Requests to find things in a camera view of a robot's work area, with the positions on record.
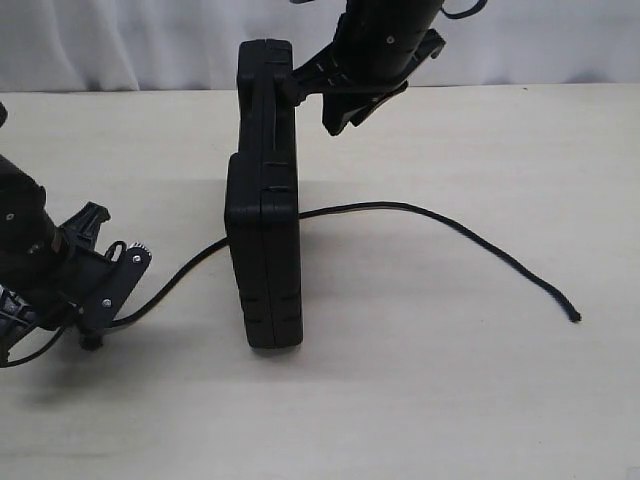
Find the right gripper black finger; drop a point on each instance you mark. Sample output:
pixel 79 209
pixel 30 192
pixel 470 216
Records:
pixel 320 74
pixel 341 109

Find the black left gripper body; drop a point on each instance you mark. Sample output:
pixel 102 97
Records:
pixel 54 269

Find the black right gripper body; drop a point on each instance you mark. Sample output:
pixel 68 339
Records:
pixel 378 51

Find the black plastic carrying case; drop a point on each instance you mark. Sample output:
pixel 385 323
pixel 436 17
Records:
pixel 261 204

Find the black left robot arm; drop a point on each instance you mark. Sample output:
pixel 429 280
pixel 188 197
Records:
pixel 20 192

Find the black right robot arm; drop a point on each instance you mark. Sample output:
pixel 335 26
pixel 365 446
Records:
pixel 376 47

